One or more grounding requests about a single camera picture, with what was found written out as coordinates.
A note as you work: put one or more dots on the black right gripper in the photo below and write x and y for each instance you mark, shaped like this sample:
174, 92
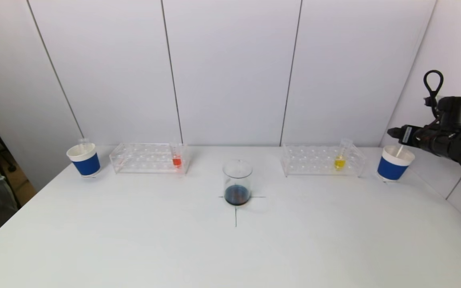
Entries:
405, 135

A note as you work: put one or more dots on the test tube with red pigment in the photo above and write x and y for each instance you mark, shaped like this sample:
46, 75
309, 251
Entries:
177, 161
398, 151

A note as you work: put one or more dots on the blue pigment test tube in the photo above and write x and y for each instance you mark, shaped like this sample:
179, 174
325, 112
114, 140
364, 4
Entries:
83, 142

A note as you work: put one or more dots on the test tube with yellow pigment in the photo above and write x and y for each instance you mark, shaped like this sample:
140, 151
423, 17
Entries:
339, 163

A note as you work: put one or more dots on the clear acrylic test tube rack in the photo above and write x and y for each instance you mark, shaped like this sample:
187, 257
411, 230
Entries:
318, 162
146, 160

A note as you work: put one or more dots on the clear glass beaker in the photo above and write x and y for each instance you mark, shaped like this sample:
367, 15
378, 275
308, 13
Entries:
237, 192

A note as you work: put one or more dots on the blue white paper cup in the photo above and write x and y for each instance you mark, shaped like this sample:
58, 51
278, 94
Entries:
87, 166
392, 168

